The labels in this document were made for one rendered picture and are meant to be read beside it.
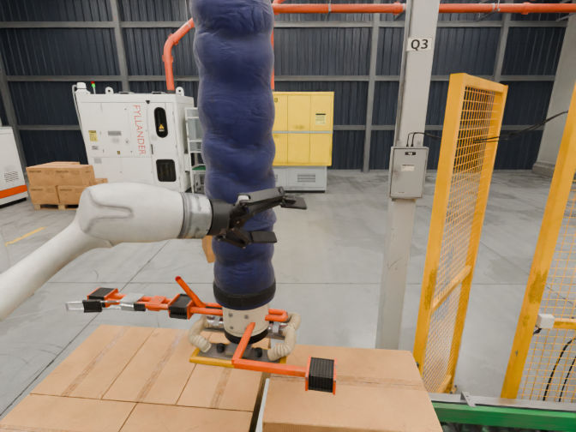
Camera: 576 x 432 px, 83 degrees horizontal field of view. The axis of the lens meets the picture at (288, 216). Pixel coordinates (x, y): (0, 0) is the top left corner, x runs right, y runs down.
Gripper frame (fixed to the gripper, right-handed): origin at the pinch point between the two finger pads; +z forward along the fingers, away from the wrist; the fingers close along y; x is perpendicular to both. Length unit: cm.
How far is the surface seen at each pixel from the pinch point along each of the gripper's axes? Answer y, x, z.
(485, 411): -51, -65, 121
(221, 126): -1.9, 34.1, -7.2
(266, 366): -38.4, -23.4, 7.8
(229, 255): -32.4, 10.5, 2.5
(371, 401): -49, -42, 53
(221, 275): -40.9, 7.8, 2.7
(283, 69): -324, 876, 560
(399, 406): -43, -47, 59
